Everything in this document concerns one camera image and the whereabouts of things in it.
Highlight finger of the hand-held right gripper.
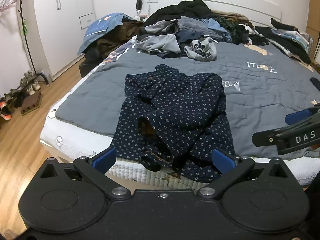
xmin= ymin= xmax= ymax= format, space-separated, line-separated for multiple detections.
xmin=252 ymin=127 xmax=292 ymax=147
xmin=285 ymin=106 xmax=320 ymax=126

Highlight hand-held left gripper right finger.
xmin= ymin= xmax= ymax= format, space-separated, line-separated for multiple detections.
xmin=196 ymin=149 xmax=288 ymax=201

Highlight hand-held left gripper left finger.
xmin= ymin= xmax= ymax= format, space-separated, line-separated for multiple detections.
xmin=39 ymin=147 xmax=132 ymax=200

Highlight navy dotted sweater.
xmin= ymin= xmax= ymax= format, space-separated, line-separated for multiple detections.
xmin=110 ymin=64 xmax=235 ymax=183

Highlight stack of folded clothes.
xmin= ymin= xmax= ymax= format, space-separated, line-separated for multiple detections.
xmin=255 ymin=18 xmax=313 ymax=64

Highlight white mattress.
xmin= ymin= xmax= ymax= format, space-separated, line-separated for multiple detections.
xmin=40 ymin=110 xmax=320 ymax=188

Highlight grey quilt with fish print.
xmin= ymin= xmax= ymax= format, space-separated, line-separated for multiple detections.
xmin=54 ymin=39 xmax=320 ymax=160

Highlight brown floor box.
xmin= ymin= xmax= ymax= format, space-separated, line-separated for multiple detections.
xmin=20 ymin=91 xmax=43 ymax=116

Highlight grey shoes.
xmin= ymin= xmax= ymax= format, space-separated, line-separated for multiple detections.
xmin=20 ymin=70 xmax=42 ymax=95

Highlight light grey crumpled garment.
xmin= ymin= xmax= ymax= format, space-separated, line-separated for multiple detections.
xmin=184 ymin=37 xmax=217 ymax=62

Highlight orange sneakers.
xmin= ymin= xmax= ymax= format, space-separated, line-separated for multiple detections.
xmin=0 ymin=97 xmax=13 ymax=121

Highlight dark green garment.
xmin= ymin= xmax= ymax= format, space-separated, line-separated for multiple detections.
xmin=215 ymin=16 xmax=250 ymax=44

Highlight brown garment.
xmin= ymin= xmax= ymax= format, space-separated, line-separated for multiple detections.
xmin=96 ymin=21 xmax=144 ymax=60

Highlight light blue shirt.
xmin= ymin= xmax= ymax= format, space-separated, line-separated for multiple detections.
xmin=207 ymin=19 xmax=232 ymax=43

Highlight beige folded pants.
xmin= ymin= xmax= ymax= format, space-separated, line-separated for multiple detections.
xmin=211 ymin=9 xmax=250 ymax=23

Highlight grey hoodie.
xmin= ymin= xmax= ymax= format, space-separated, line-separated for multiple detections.
xmin=136 ymin=21 xmax=182 ymax=55

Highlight blue denim garment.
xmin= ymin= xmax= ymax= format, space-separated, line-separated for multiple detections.
xmin=77 ymin=12 xmax=133 ymax=55

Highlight grey-blue folded pants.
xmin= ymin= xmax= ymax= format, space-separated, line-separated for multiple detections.
xmin=179 ymin=16 xmax=225 ymax=43

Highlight white wardrobe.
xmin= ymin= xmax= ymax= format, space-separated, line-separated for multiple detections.
xmin=32 ymin=0 xmax=100 ymax=80

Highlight black coat rack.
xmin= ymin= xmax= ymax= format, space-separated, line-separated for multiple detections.
xmin=0 ymin=0 xmax=52 ymax=85

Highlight black jacket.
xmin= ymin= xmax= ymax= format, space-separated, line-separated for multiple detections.
xmin=145 ymin=0 xmax=213 ymax=27

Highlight pink fluffy hanger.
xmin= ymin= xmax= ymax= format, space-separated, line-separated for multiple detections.
xmin=0 ymin=0 xmax=20 ymax=13

